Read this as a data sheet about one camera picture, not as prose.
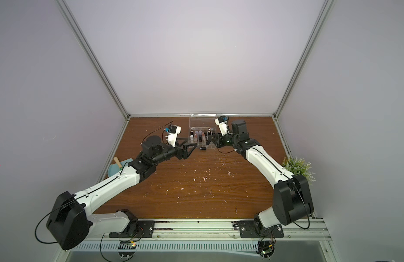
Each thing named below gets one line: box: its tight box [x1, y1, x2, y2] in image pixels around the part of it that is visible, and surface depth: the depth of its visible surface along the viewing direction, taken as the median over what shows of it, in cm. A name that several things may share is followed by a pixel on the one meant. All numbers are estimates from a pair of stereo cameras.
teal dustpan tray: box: [107, 157, 134, 177], surface depth 96 cm
